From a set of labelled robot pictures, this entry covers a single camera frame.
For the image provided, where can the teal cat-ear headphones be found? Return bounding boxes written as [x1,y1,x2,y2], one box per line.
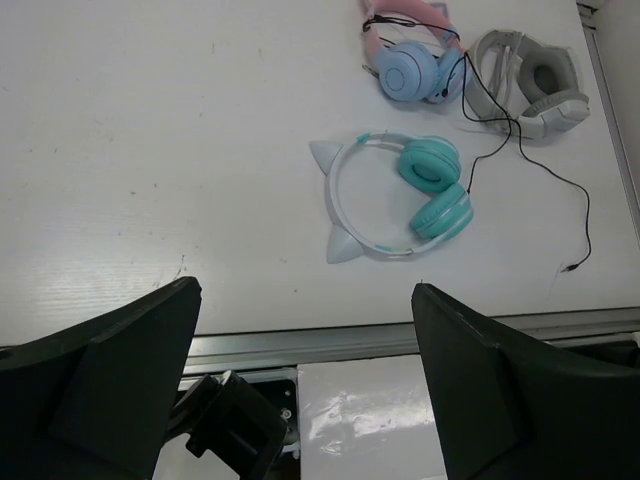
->
[309,131,474,264]

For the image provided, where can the aluminium table edge rail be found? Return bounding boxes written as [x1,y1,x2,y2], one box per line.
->
[183,307,639,376]

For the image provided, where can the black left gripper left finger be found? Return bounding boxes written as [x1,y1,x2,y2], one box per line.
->
[1,277,201,479]

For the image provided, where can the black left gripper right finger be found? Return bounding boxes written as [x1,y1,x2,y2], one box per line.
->
[411,284,639,479]

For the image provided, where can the black audio cable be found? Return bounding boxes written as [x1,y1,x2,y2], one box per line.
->
[361,14,593,274]

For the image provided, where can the pink and blue cat-ear headphones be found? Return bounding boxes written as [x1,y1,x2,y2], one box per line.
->
[362,0,471,105]

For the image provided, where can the white and grey gaming headset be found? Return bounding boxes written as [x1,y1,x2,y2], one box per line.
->
[465,30,590,140]

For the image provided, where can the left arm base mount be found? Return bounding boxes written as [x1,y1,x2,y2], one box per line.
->
[164,370,299,479]

